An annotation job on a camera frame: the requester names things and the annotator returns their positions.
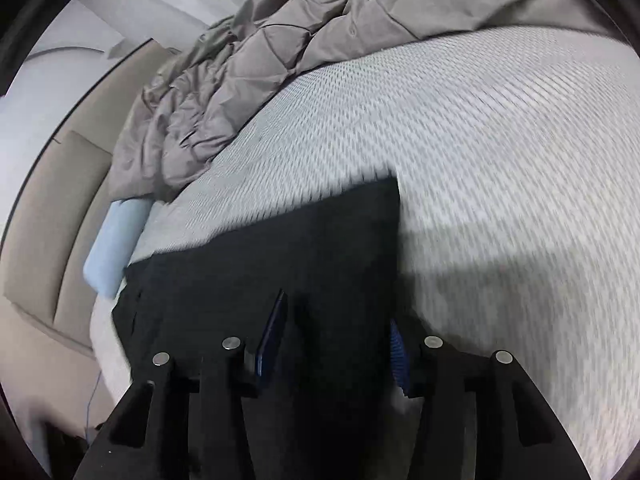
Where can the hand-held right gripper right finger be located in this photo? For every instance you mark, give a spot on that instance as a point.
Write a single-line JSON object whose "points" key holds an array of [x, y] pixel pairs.
{"points": [[400, 365]]}

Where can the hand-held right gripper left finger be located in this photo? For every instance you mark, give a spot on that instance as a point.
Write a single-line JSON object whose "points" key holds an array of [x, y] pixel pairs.
{"points": [[270, 340]]}

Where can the black pants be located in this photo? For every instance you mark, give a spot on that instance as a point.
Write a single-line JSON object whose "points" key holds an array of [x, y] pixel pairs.
{"points": [[325, 250]]}

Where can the light blue bolster pillow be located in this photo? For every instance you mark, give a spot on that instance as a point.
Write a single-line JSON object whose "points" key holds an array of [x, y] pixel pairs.
{"points": [[112, 250]]}

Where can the beige padded headboard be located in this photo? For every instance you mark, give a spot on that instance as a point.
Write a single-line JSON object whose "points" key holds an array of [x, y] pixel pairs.
{"points": [[60, 210]]}

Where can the grey quilted duvet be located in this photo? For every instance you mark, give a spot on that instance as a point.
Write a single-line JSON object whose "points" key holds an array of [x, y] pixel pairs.
{"points": [[300, 35]]}

